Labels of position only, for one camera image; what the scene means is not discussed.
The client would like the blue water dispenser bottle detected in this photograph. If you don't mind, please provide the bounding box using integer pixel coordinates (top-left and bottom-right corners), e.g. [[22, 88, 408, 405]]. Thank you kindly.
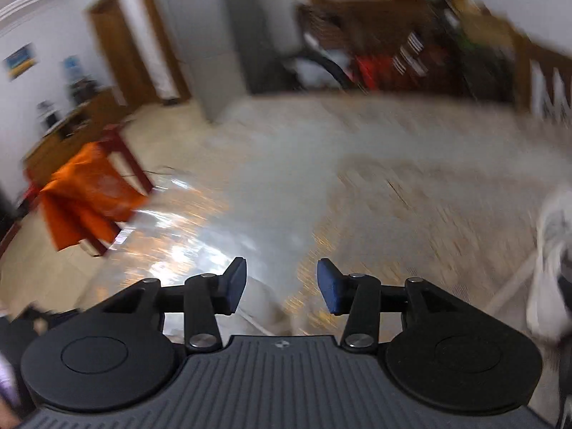
[[62, 55, 84, 84]]

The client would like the red wooden chair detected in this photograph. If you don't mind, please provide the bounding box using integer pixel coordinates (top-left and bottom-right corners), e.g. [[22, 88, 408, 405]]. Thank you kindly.
[[31, 125, 155, 257]]

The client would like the silver refrigerator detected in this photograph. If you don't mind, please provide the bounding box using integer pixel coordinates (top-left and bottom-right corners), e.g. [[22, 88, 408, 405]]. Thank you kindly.
[[146, 0, 306, 124]]

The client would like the orange bag on chair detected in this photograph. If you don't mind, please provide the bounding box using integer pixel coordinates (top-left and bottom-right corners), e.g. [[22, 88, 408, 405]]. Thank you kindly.
[[40, 142, 146, 251]]

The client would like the black bicycle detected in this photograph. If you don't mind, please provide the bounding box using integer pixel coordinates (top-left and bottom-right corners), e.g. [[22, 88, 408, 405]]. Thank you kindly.
[[276, 48, 358, 92]]

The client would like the framed landscape picture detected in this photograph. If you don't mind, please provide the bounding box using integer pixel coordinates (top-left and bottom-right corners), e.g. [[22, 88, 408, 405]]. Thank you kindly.
[[4, 44, 37, 80]]

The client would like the wooden chair by wall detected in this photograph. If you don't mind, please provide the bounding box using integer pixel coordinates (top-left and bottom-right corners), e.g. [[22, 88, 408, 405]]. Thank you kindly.
[[513, 33, 571, 127]]

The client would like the wooden sideboard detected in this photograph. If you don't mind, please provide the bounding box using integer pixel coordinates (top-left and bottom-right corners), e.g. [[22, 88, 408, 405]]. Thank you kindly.
[[23, 88, 131, 188]]

